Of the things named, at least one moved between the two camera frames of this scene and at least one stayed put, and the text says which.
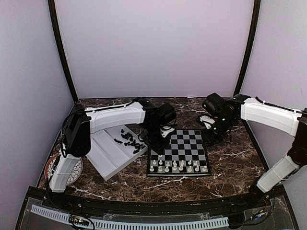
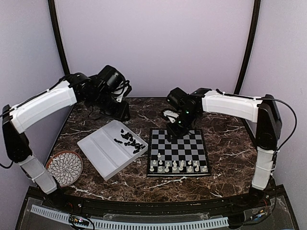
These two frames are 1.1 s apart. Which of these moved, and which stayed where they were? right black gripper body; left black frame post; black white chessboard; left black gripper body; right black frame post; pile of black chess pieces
Moved: left black gripper body; right black gripper body
Stayed: black white chessboard; pile of black chess pieces; right black frame post; left black frame post
